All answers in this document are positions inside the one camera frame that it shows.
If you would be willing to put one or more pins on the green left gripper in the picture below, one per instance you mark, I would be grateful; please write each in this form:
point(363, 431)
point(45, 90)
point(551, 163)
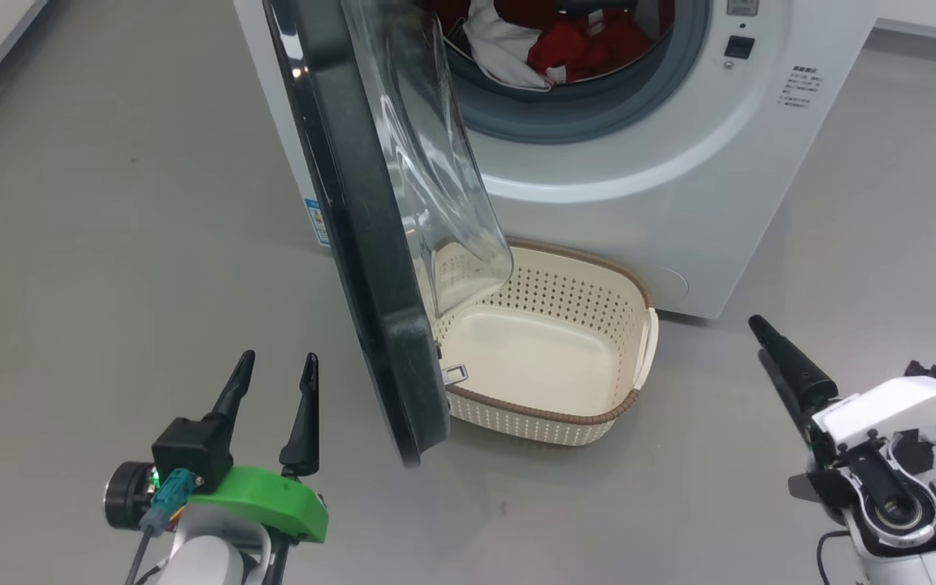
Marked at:
point(273, 500)

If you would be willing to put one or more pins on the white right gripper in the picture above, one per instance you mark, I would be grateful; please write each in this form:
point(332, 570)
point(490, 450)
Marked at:
point(899, 406)

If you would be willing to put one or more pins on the black-rimmed glass washer door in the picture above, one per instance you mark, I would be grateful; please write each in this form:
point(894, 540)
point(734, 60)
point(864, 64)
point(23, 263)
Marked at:
point(362, 244)

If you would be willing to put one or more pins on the red basketball jersey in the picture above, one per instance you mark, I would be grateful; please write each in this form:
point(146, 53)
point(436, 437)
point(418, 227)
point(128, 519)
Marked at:
point(504, 49)
point(598, 45)

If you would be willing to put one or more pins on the white front-load washing machine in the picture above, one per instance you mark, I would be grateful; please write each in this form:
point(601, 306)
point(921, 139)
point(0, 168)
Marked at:
point(639, 211)

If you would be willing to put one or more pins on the cream perforated laundry basket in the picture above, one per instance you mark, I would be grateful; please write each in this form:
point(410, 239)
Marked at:
point(549, 357)

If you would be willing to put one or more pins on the blue energy label sticker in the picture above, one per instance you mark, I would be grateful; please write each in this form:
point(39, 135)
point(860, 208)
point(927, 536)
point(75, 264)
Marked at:
point(318, 223)

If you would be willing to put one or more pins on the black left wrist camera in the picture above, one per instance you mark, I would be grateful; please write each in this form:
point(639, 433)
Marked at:
point(192, 451)

